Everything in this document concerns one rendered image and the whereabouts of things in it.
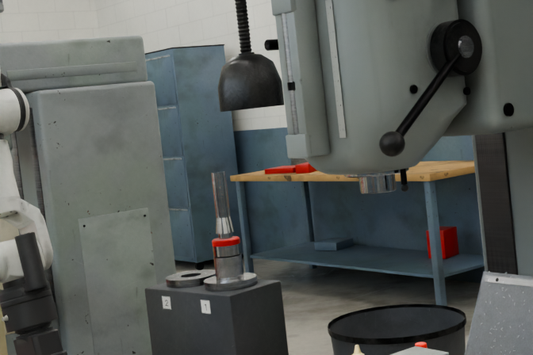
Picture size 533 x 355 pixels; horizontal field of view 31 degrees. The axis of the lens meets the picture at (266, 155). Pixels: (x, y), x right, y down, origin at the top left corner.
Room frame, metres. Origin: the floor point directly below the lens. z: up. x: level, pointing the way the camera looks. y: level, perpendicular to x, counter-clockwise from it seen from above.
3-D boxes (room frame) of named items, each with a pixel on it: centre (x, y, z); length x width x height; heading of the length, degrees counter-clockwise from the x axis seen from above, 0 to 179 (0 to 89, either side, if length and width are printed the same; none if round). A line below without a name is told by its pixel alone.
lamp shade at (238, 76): (1.07, 0.01, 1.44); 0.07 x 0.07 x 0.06
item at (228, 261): (1.58, 0.08, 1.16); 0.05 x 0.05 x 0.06
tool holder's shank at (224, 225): (1.58, 0.08, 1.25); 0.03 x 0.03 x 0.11
